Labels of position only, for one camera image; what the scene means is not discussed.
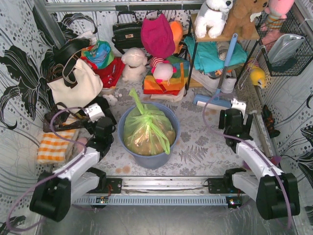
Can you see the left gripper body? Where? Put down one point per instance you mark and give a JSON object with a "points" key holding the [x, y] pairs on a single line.
{"points": [[79, 117]]}

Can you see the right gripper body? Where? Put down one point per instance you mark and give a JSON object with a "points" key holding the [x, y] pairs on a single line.
{"points": [[222, 119]]}

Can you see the blue lint roller mop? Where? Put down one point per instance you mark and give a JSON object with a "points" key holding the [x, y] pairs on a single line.
{"points": [[215, 101]]}

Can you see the green trash bag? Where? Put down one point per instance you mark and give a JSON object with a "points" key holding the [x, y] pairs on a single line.
{"points": [[147, 130]]}

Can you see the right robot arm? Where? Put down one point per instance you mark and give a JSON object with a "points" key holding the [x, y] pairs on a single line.
{"points": [[275, 192]]}

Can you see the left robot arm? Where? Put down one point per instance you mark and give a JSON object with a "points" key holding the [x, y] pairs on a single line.
{"points": [[55, 192]]}

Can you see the cream canvas tote bag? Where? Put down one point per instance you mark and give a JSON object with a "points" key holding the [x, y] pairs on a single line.
{"points": [[87, 87]]}

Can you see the rainbow striped bag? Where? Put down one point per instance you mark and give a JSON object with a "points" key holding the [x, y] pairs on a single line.
{"points": [[174, 85]]}

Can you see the magenta cloth bag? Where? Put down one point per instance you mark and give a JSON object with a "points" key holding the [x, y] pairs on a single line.
{"points": [[157, 37]]}

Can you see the grey chenille duster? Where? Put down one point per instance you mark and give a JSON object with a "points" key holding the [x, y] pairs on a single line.
{"points": [[246, 92]]}

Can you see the white sneakers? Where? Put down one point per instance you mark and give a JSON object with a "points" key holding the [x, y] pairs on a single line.
{"points": [[211, 83]]}

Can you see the red cloth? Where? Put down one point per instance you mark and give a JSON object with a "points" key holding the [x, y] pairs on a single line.
{"points": [[111, 74]]}

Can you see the yellow plush toy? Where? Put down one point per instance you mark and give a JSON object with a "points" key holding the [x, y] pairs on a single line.
{"points": [[256, 74]]}

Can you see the orange checkered cloth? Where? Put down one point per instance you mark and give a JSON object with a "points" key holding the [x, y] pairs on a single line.
{"points": [[53, 150]]}

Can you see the teal folded cloth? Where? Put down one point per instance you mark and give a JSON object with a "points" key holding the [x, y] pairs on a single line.
{"points": [[207, 60]]}

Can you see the colourful printed cloth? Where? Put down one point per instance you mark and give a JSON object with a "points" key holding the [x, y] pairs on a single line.
{"points": [[98, 56]]}

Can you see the white plush lamb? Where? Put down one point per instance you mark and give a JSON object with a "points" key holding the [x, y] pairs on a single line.
{"points": [[135, 62]]}

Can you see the grey patterned small pillow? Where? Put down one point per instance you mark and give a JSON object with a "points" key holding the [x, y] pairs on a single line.
{"points": [[222, 49]]}

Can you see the pink faced plush doll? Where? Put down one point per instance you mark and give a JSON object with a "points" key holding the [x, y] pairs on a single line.
{"points": [[162, 70]]}

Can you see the silver foil pouch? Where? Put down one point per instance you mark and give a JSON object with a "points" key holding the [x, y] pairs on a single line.
{"points": [[285, 47]]}

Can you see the black leather handbag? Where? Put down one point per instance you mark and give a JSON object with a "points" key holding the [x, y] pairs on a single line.
{"points": [[127, 35]]}

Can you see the brown plush bear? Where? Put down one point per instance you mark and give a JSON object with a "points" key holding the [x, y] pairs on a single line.
{"points": [[242, 15]]}

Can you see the white plush dog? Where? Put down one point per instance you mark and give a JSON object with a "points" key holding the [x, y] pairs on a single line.
{"points": [[212, 17]]}

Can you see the orange plush toy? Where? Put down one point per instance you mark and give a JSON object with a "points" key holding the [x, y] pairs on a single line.
{"points": [[177, 31]]}

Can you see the pink plush toy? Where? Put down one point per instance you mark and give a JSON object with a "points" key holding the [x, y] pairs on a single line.
{"points": [[276, 15]]}

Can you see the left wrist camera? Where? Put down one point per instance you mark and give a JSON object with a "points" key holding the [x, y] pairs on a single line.
{"points": [[94, 112]]}

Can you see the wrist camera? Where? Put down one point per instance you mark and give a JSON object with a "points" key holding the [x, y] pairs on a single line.
{"points": [[94, 112], [239, 105]]}

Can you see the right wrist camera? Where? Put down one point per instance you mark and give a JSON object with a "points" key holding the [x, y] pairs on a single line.
{"points": [[239, 105]]}

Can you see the black wire basket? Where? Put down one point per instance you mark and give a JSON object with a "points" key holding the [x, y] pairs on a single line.
{"points": [[296, 64]]}

